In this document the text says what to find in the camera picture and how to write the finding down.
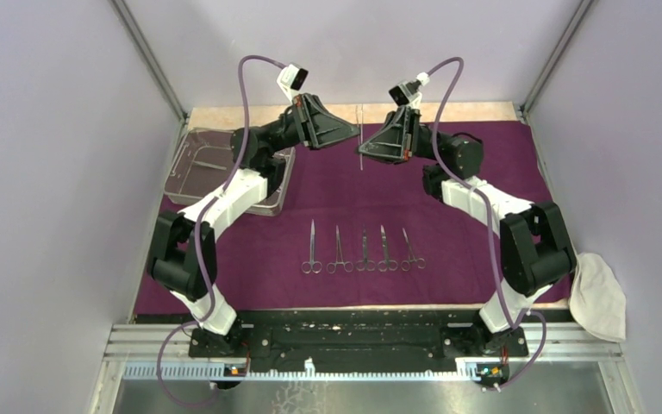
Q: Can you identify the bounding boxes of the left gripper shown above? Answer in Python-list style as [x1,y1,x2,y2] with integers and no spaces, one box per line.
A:
[264,92,361,154]

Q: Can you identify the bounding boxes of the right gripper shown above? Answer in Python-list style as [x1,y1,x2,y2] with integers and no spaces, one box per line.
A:
[354,107,451,166]

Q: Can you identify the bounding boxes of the metal tweezers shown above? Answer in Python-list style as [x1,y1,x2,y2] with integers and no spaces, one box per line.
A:
[355,103,364,171]
[192,160,228,171]

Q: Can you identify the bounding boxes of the maroon wrap cloth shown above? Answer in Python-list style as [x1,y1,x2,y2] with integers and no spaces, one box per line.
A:
[134,121,572,316]

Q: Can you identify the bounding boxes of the surgical scissors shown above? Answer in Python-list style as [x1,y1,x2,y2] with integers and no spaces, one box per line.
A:
[378,225,399,272]

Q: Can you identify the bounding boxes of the small metal scissors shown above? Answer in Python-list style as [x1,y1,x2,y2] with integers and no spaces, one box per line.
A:
[355,227,376,272]

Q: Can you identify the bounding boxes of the metal mesh instrument tray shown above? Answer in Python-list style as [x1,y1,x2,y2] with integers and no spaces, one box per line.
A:
[164,128,296,216]

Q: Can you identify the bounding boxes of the small curved hemostat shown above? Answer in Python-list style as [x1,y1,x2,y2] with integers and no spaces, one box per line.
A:
[400,228,427,272]

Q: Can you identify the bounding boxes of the surgical clamp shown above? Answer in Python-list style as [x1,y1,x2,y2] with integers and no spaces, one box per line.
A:
[327,225,354,274]

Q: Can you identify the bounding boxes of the surgical forceps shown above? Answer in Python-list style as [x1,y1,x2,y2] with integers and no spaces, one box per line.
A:
[301,219,322,274]

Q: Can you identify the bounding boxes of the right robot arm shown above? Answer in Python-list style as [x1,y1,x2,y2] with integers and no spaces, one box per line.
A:
[357,107,577,355]

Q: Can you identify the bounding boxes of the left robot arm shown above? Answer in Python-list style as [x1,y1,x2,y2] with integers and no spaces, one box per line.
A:
[146,93,359,357]

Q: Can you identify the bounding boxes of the white crumpled cloth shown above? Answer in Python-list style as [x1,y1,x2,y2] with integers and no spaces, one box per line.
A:
[568,253,627,343]

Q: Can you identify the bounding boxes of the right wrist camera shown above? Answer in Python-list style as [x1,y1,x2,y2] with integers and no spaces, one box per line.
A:
[388,72,430,110]

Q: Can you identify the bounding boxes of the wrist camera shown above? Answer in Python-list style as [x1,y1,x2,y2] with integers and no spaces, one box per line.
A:
[276,63,309,103]
[388,72,430,110]

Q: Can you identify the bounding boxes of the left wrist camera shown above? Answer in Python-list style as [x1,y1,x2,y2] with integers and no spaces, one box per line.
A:
[276,63,309,103]

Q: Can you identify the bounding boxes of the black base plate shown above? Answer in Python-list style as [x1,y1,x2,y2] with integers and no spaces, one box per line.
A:
[185,310,529,374]

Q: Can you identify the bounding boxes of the grey cable duct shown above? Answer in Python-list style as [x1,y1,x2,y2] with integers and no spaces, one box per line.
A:
[122,359,480,382]

